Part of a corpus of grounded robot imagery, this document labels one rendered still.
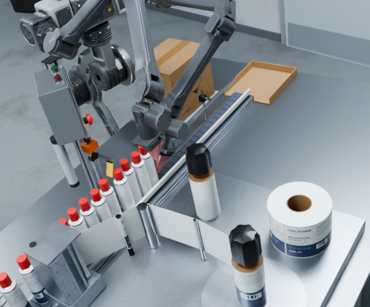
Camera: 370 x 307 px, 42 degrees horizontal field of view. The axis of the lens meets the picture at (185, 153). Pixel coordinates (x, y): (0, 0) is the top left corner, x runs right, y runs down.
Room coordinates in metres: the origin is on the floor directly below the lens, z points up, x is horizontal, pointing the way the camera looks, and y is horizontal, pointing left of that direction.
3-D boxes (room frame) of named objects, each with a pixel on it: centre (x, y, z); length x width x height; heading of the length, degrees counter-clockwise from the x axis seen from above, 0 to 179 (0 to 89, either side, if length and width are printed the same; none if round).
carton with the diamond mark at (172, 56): (2.09, -0.03, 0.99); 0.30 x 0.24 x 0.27; 136
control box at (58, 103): (1.37, 0.35, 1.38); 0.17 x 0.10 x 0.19; 12
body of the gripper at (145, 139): (1.24, 0.10, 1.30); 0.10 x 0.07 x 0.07; 138
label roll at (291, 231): (1.07, -0.32, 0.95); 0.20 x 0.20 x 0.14
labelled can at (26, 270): (1.03, 0.55, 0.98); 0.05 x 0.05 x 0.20
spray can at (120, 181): (1.35, 0.25, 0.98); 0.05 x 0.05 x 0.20
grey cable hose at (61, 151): (1.34, 0.40, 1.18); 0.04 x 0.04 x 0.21
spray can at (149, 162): (1.47, 0.15, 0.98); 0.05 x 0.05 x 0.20
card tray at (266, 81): (2.13, -0.46, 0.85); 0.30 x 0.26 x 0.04; 137
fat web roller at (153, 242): (1.16, 0.17, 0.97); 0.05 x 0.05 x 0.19
